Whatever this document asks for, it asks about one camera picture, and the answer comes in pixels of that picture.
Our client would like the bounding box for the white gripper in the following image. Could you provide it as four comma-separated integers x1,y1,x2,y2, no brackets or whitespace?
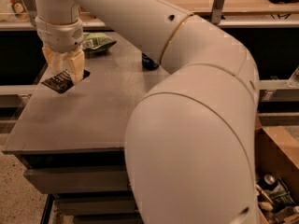
36,17,85,85

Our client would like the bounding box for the black rxbar chocolate wrapper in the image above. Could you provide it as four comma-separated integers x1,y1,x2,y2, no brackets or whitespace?
41,69,92,95

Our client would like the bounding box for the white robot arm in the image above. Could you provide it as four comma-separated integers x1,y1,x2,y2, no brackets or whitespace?
36,0,259,224

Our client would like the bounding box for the green chip bag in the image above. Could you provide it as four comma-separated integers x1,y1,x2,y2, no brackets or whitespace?
80,33,117,53

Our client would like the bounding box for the orange snack package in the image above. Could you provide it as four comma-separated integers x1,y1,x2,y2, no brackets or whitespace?
0,0,30,22

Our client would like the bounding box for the blue pepsi can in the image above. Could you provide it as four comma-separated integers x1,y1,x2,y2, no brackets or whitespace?
142,54,159,70

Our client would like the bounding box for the grey drawer cabinet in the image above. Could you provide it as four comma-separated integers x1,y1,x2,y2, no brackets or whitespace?
4,34,168,224

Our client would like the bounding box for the cardboard box of snacks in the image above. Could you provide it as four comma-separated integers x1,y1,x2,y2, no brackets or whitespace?
254,118,299,224

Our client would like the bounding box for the metal rail with brackets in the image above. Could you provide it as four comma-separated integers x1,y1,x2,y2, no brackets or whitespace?
0,0,299,31

